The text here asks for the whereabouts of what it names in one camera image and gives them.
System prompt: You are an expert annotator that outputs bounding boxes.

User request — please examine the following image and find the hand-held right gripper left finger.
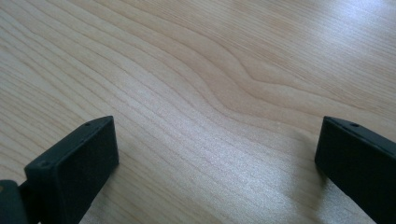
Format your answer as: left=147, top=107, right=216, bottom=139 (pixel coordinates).
left=18, top=115, right=120, bottom=224

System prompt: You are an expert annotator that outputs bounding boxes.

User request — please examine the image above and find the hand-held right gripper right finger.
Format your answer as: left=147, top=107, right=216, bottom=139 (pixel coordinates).
left=314, top=116, right=396, bottom=224

